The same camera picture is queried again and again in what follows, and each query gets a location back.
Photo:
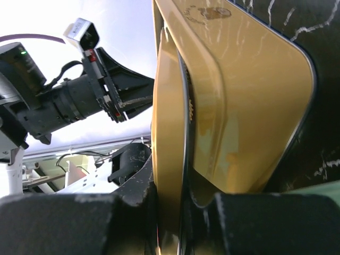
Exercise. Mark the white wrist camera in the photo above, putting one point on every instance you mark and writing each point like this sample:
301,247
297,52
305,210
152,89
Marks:
82,34

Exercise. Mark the bear print tin lid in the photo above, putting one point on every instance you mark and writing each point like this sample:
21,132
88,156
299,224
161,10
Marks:
167,141

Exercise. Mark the mint green floral tray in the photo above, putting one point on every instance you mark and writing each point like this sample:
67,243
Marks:
330,189

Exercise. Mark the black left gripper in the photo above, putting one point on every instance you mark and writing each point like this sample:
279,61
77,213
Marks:
29,105

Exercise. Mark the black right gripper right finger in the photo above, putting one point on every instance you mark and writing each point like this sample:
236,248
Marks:
270,223

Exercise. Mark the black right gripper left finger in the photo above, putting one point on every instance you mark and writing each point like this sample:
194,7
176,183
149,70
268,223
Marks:
121,222

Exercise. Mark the gold cookie tin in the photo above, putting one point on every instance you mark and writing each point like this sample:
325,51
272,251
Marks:
245,90

